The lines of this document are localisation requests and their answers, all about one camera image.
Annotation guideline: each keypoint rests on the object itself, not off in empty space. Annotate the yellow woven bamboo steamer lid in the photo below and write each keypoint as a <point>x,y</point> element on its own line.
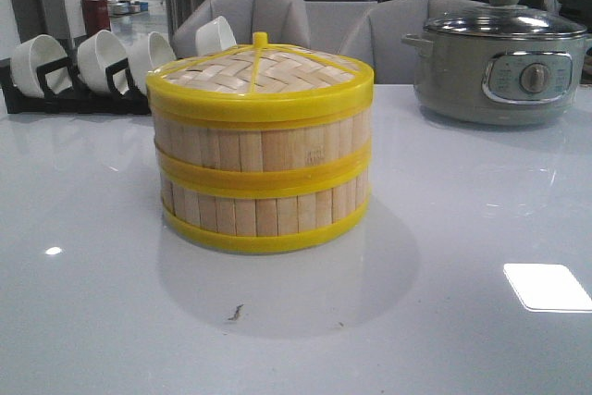
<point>261,86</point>

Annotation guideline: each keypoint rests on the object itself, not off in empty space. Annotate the bamboo steamer basket yellow rims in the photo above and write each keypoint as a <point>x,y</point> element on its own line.
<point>269,225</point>

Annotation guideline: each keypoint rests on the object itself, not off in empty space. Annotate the right grey upholstered chair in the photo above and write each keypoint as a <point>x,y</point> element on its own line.
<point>375,38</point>

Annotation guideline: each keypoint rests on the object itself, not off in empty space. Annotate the grey upholstered chair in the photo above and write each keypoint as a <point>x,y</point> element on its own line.
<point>375,38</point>
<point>284,21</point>

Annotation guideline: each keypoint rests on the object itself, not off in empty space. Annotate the white bowl far right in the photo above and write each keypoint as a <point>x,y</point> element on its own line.
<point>213,37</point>

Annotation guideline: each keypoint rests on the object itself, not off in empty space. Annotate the white bowl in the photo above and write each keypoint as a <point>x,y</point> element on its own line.
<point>147,54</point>
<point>30,55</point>
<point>213,37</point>
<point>97,53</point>

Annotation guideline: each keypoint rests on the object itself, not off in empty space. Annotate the left grey upholstered chair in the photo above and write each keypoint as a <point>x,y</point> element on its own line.
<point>284,21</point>

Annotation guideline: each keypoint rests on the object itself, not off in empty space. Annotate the green electric cooking pot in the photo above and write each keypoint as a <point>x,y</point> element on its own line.
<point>497,81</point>

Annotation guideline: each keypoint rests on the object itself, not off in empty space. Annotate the black dish rack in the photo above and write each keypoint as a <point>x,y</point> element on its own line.
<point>123,96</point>

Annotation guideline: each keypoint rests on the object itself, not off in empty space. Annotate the red box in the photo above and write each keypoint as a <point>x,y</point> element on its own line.
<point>95,16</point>

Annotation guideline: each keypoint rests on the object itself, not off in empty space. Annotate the glass pot lid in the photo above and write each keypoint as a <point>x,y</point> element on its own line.
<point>506,19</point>

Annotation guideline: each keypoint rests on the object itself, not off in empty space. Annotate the white bowl far left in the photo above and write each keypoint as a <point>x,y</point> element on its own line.
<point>30,55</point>

